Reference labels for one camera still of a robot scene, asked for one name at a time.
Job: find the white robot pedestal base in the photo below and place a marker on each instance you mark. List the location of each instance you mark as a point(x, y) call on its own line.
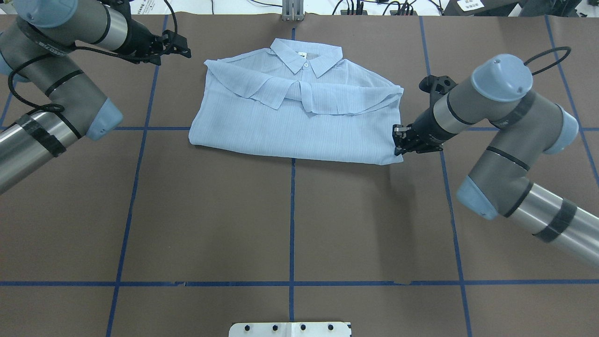
point(290, 329)

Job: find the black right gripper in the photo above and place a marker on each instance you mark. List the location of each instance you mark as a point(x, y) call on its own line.
point(426, 128)

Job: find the aluminium frame post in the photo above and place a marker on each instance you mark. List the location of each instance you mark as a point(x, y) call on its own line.
point(293, 10)

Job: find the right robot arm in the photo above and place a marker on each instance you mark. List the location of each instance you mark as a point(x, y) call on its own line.
point(501, 91)

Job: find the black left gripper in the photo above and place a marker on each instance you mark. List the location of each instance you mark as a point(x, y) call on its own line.
point(138, 38)

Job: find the light blue button shirt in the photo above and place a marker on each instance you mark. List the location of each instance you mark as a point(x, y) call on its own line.
point(299, 100)

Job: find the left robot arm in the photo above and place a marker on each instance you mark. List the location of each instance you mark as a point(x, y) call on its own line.
point(65, 104)

